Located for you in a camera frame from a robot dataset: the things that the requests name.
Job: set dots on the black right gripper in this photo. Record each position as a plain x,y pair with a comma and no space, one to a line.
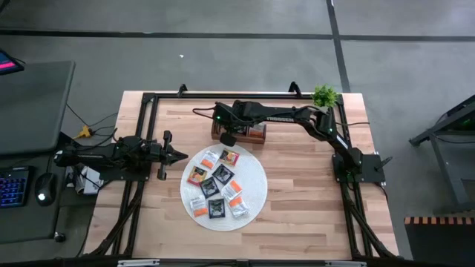
228,139

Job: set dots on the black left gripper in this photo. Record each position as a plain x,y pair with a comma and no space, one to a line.
167,155

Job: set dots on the brown wooden three-compartment tray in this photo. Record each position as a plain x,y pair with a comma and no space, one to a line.
245,140

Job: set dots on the orange fruit-print tea packet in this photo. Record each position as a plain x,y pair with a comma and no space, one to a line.
229,157
197,175

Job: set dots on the black tea packet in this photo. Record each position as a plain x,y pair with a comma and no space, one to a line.
209,187
216,208
223,173

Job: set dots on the white round woven placemat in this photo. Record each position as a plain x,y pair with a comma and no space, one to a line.
252,174

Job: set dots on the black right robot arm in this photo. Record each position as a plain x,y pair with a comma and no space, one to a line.
282,113

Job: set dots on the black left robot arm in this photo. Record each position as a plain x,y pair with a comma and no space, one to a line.
96,155

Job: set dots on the white box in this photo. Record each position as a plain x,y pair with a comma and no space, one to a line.
91,185

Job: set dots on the yellow power plug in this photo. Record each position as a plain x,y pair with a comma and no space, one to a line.
85,132

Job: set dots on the green plant in white pot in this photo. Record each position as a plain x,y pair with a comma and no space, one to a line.
324,96

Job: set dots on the black computer mouse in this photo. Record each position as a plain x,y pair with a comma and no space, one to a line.
46,185

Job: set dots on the black castor wheel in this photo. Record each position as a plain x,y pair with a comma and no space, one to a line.
59,237

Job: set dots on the grey office desk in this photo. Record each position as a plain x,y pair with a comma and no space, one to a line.
33,107

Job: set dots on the black backlit keyboard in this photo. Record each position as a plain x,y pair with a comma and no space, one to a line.
13,187

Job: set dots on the screen with pink stripe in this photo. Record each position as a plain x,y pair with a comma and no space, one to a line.
9,63

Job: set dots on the orange and black striped panel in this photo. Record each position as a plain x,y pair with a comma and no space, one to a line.
441,244

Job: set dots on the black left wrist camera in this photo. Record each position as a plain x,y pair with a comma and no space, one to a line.
154,153

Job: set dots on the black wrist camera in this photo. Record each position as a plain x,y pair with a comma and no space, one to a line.
154,153
222,111

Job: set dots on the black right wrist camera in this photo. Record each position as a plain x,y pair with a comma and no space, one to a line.
222,111

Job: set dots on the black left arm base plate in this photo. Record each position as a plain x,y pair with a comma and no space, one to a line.
126,176

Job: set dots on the black aluminium table frame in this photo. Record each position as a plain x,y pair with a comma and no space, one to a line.
185,96

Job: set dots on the black frame bracket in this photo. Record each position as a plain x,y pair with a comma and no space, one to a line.
182,89
295,89

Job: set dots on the silver metal bracket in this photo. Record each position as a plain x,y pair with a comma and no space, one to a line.
137,263
345,263

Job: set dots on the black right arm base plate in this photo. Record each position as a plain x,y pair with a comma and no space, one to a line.
375,174

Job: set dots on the black side desk frame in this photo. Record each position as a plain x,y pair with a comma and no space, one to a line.
441,126

